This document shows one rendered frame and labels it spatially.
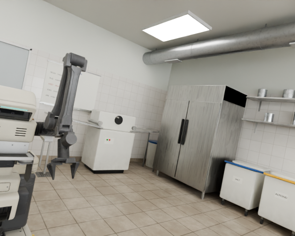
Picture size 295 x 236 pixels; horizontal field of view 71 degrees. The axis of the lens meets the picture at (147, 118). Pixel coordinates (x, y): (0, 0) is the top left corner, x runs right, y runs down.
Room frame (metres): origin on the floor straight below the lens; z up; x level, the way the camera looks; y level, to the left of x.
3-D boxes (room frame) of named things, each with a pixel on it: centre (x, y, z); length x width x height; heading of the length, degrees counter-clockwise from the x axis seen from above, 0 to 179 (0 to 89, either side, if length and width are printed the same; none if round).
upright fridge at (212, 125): (4.35, -1.07, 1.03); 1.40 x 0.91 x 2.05; 39
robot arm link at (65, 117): (1.10, 0.43, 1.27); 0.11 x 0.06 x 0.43; 133
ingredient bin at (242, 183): (3.58, -1.86, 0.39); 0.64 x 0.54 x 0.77; 131
